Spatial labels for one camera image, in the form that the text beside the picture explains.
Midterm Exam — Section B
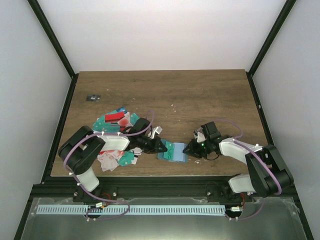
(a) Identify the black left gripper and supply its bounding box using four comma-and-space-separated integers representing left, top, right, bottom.
137, 135, 168, 154

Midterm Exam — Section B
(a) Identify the teal credit card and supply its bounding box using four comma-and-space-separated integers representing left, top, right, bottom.
158, 139, 175, 162

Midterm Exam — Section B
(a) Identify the blue card holder wallet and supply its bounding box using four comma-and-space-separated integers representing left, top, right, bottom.
166, 142, 188, 163

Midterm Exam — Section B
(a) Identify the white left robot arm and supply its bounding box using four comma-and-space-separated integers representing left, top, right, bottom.
58, 117, 168, 202

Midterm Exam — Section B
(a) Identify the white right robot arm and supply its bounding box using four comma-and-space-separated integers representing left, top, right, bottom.
157, 121, 294, 202

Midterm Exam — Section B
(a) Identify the teal card pile bottom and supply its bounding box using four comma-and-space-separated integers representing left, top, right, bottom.
117, 151, 138, 167

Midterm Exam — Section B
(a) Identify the red card on pile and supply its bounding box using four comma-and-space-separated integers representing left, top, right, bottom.
104, 111, 125, 123

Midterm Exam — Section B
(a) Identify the white floral card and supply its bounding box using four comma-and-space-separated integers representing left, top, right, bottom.
97, 152, 119, 172

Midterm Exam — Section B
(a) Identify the black VIP card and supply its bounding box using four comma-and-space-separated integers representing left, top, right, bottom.
86, 94, 101, 102

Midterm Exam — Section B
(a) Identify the light blue slotted strip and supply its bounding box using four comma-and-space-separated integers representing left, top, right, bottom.
36, 204, 226, 216

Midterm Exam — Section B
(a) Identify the metal front plate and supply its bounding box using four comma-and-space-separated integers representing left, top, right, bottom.
20, 197, 307, 240

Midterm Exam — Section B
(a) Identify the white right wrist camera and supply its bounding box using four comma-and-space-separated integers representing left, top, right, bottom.
193, 128, 206, 143

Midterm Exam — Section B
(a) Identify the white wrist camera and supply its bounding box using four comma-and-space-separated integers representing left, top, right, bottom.
193, 128, 206, 143
147, 126, 163, 139

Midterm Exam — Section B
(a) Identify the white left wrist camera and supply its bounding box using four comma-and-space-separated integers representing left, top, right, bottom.
147, 126, 163, 139

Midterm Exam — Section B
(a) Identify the black front mounting rail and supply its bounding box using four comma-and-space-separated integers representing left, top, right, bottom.
32, 175, 261, 203

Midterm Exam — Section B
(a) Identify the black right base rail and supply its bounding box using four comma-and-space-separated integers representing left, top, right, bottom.
246, 72, 274, 145

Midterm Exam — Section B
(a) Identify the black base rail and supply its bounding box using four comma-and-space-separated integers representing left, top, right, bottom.
246, 72, 274, 145
40, 73, 79, 185

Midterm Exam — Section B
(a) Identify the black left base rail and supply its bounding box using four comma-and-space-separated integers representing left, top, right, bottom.
40, 73, 79, 185

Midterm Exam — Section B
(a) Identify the black right frame post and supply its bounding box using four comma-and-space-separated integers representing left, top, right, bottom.
247, 0, 297, 78

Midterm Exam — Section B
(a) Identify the black frame post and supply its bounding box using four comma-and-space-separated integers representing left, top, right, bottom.
27, 0, 76, 78
247, 0, 297, 78

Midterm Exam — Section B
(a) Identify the black left frame post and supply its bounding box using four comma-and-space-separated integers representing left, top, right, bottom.
27, 0, 76, 78

